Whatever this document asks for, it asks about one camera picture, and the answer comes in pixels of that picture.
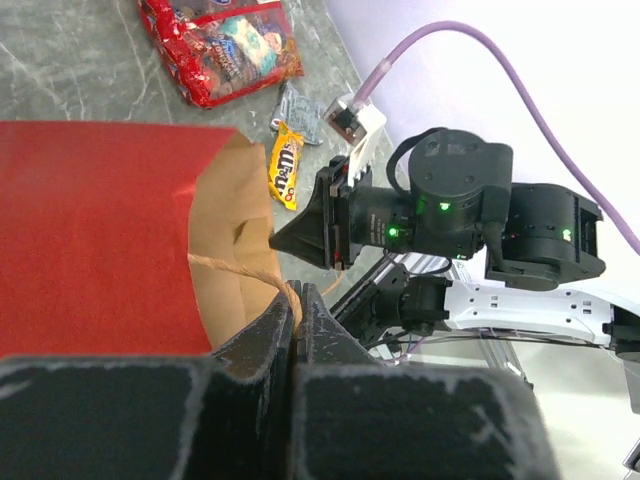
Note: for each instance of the red cookie snack bag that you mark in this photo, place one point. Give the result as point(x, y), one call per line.
point(218, 51)

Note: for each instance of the yellow M&M packet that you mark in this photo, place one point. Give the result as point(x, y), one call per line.
point(283, 166)

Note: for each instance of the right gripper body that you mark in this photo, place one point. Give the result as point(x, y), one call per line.
point(340, 251)

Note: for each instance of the red paper bag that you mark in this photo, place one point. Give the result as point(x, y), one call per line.
point(98, 221)

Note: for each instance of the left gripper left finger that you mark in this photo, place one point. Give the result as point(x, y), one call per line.
point(214, 416)

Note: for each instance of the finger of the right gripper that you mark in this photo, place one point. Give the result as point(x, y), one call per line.
point(305, 237)

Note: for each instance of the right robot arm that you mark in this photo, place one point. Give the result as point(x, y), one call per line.
point(465, 249)

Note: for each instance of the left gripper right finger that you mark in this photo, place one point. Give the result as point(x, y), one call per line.
point(354, 417)

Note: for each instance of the silver foil snack packet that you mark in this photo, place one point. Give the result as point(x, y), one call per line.
point(301, 114)

